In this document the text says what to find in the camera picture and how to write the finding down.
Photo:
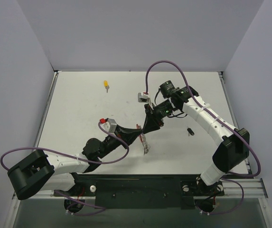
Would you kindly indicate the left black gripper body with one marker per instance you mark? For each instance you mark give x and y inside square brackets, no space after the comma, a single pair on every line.
[119,132]

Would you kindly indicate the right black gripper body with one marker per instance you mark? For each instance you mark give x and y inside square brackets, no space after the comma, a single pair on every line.
[153,114]

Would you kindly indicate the keys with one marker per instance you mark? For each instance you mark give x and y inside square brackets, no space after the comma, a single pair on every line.
[190,132]

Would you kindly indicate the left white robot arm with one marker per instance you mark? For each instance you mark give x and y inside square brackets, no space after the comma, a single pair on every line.
[55,171]

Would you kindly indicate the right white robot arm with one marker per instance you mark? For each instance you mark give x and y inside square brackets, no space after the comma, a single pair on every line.
[231,142]

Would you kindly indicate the yellow tag key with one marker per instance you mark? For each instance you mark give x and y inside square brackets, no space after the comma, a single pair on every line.
[106,85]

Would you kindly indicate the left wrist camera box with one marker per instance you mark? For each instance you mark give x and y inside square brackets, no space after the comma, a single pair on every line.
[109,125]

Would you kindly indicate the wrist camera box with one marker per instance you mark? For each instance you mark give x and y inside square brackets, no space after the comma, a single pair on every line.
[144,97]
[109,125]

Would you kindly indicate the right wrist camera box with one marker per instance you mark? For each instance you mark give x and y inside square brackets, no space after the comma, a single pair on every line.
[144,97]

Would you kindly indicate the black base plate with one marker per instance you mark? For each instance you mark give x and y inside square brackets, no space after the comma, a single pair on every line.
[144,191]

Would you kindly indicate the aluminium frame rail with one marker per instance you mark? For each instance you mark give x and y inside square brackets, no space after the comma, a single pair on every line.
[251,188]

